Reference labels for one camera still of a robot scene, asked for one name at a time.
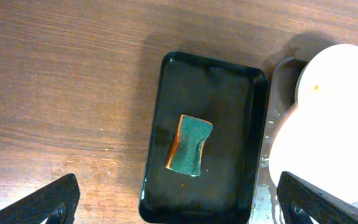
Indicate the small black tray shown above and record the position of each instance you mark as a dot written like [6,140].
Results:
[233,98]

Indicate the green orange sponge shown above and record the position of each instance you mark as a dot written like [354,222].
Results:
[187,148]

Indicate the pale green plate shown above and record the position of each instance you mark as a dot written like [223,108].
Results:
[330,78]

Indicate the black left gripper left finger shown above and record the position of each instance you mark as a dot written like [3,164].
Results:
[54,203]

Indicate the large brown tray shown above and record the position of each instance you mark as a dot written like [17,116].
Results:
[282,104]

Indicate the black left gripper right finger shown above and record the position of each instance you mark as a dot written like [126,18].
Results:
[302,202]

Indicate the pink white plate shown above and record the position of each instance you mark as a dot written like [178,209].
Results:
[319,145]

